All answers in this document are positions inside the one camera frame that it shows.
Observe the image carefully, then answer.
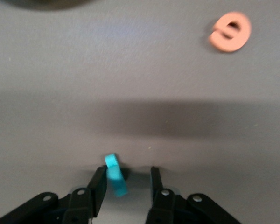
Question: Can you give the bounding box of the teal letter b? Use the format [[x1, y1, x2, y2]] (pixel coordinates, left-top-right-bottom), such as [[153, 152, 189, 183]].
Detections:
[[104, 153, 128, 197]]

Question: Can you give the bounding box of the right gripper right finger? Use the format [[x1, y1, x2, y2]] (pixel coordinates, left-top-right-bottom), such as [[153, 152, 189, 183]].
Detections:
[[144, 166, 243, 224]]

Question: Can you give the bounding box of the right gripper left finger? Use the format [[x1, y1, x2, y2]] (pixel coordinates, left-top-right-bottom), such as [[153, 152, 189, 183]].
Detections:
[[0, 165, 107, 224]]

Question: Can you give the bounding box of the orange letter e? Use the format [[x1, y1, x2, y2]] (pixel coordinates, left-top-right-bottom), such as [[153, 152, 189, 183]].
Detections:
[[209, 12, 252, 54]]

